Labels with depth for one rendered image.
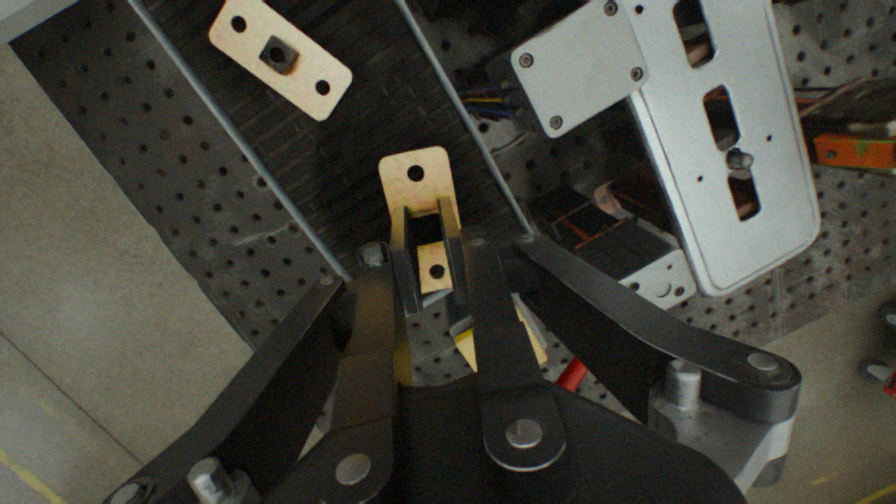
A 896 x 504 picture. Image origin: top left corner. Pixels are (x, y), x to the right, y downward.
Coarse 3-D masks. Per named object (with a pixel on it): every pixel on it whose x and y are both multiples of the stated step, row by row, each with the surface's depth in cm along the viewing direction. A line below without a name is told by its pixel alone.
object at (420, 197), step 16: (384, 160) 22; (400, 160) 22; (416, 160) 22; (432, 160) 22; (384, 176) 22; (400, 176) 22; (432, 176) 22; (448, 176) 22; (400, 192) 22; (416, 192) 22; (432, 192) 22; (448, 192) 22; (416, 208) 23; (432, 208) 23; (416, 224) 22; (416, 240) 22; (432, 240) 22; (432, 256) 24; (448, 272) 24; (432, 288) 24
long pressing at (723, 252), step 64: (640, 0) 39; (704, 0) 40; (768, 0) 40; (704, 64) 42; (768, 64) 42; (640, 128) 44; (704, 128) 44; (768, 128) 45; (704, 192) 47; (768, 192) 48; (704, 256) 50; (768, 256) 51
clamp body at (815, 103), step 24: (720, 96) 69; (840, 96) 49; (864, 96) 47; (888, 96) 43; (720, 120) 65; (816, 120) 48; (840, 120) 45; (864, 120) 42; (888, 120) 40; (840, 168) 48; (864, 168) 45
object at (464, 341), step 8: (520, 312) 33; (520, 320) 33; (472, 328) 34; (528, 328) 33; (456, 336) 34; (464, 336) 33; (472, 336) 33; (456, 344) 33; (464, 344) 33; (472, 344) 33; (536, 344) 34; (464, 352) 33; (472, 352) 33; (536, 352) 34; (544, 352) 34; (472, 360) 34; (544, 360) 34
